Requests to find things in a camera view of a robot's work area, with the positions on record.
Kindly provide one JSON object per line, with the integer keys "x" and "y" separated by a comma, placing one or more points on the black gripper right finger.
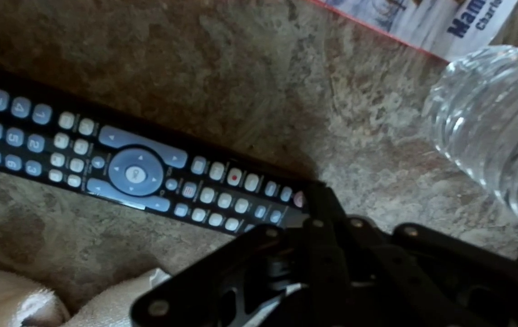
{"x": 428, "y": 279}

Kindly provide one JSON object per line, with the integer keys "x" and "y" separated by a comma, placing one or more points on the crumpled white cloth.
{"x": 15, "y": 301}

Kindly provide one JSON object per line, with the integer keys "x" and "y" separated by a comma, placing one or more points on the dinosaur children's book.
{"x": 428, "y": 25}

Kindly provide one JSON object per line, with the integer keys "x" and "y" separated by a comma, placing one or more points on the black remote control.
{"x": 131, "y": 164}

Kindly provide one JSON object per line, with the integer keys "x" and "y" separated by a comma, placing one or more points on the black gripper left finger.
{"x": 222, "y": 279}

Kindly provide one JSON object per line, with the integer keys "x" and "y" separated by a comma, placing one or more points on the clear plastic water bottle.
{"x": 500, "y": 134}

